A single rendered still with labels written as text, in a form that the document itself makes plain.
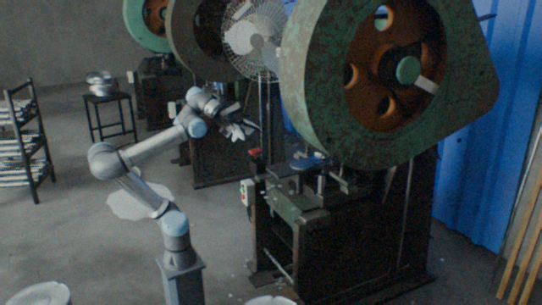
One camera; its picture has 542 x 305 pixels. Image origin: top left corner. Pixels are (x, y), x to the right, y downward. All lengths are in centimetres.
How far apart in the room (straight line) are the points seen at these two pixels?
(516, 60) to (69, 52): 715
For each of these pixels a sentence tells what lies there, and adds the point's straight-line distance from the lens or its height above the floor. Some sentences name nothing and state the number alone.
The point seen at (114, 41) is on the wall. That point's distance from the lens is 834.
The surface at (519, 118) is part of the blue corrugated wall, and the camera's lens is 271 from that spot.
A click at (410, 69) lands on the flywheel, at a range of 159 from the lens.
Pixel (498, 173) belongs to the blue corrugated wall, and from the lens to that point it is 286.
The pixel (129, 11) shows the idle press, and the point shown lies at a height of 138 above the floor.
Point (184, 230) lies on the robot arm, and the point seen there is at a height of 64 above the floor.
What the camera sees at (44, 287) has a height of 30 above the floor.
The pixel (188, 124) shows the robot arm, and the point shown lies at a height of 110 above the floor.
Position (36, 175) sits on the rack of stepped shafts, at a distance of 382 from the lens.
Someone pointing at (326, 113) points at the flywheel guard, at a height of 120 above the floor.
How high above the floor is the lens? 164
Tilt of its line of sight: 23 degrees down
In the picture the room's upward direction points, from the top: 1 degrees counter-clockwise
